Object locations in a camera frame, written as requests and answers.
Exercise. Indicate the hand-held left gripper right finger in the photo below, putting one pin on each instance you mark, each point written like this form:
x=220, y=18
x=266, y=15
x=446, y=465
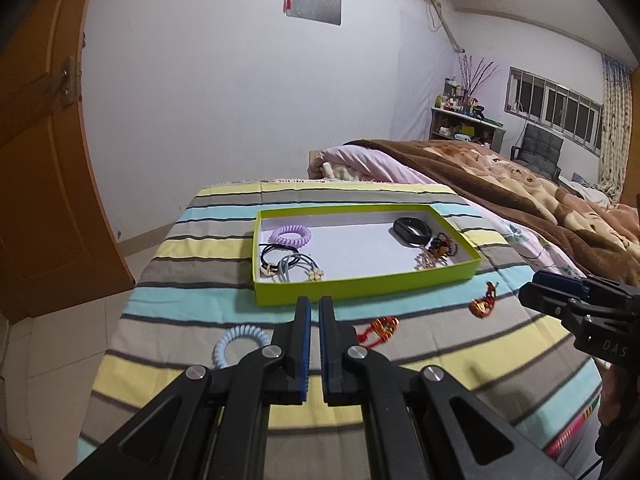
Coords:
x=325, y=350

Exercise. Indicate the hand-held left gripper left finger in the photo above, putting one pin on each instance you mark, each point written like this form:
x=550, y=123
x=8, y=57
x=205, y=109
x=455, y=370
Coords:
x=301, y=350

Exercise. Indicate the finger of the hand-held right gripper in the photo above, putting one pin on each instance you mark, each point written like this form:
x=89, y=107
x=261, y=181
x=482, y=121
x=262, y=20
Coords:
x=560, y=280
x=545, y=300

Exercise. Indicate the red orange ornament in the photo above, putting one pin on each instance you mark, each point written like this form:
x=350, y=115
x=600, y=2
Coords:
x=481, y=307

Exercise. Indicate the lime green shallow box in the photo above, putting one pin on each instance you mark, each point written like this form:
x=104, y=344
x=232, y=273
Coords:
x=350, y=290

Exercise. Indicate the black fitness band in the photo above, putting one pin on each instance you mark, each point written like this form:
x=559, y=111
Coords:
x=400, y=232

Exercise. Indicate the brown patterned blanket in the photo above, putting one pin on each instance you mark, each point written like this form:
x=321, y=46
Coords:
x=525, y=185

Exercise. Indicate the dark grey chair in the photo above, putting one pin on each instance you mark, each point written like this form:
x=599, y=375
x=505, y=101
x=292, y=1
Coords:
x=540, y=147

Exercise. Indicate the floral curtain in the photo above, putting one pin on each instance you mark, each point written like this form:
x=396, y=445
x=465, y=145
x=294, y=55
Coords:
x=615, y=125

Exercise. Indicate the barred window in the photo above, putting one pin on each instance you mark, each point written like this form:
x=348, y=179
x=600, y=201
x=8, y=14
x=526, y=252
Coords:
x=555, y=107

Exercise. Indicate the cluttered wooden shelf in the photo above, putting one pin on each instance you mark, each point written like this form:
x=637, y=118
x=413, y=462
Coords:
x=465, y=125

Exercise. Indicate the pink pillow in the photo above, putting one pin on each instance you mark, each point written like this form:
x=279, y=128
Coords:
x=360, y=162

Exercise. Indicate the pink flower branches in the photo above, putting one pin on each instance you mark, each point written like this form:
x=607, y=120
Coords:
x=475, y=77

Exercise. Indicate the wooden door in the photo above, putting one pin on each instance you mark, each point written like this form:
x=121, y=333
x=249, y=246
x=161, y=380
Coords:
x=40, y=185

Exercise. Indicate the metal door latch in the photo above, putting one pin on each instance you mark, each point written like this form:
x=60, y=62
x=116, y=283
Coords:
x=65, y=80

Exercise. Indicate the white wall pipe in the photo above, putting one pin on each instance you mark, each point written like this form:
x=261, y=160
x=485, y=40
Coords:
x=445, y=20

